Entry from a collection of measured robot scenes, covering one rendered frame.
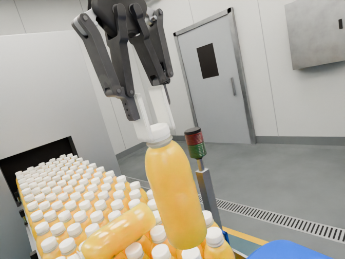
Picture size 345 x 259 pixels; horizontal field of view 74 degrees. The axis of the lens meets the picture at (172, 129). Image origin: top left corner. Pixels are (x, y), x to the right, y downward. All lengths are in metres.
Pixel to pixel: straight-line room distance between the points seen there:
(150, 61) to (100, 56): 0.08
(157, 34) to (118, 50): 0.07
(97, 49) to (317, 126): 3.63
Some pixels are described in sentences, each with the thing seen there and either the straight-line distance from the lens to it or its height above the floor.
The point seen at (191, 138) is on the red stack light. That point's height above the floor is 1.24.
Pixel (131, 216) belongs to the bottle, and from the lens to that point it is 0.60.
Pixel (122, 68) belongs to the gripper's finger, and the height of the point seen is 1.48.
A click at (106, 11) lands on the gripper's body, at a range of 0.32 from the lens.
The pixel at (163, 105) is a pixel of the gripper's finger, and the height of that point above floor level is 1.42.
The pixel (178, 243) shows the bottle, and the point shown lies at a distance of 0.41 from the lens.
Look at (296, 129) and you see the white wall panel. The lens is 3.88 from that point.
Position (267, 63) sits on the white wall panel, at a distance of 3.80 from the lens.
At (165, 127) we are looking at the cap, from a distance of 0.33.
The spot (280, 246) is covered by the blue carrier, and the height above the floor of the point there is 1.22.
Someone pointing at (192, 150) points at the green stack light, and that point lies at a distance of 0.83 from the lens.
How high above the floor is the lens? 1.46
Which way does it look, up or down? 13 degrees down
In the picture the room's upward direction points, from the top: 15 degrees counter-clockwise
